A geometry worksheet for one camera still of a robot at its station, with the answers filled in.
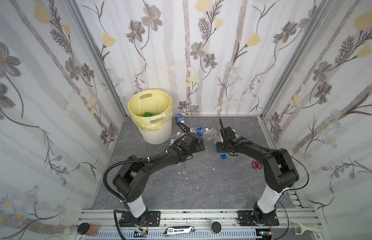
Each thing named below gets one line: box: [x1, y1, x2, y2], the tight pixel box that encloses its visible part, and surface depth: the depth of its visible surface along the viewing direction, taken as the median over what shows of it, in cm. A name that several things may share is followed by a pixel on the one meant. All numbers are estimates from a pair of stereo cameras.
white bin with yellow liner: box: [127, 89, 174, 145], surface depth 97 cm
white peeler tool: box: [291, 221, 322, 235], surface depth 72 cm
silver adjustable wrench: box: [163, 226, 197, 238], surface depth 72 cm
